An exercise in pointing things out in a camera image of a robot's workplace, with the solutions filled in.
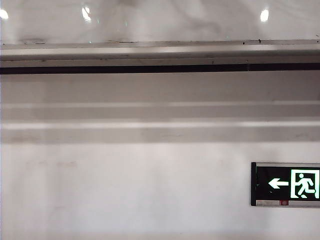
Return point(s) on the aluminium whiteboard tray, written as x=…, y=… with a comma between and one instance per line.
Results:
x=150, y=56

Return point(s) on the green emergency exit sign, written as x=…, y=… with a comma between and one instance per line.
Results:
x=275, y=183

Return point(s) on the white whiteboard with aluminium frame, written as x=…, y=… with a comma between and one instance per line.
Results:
x=160, y=25

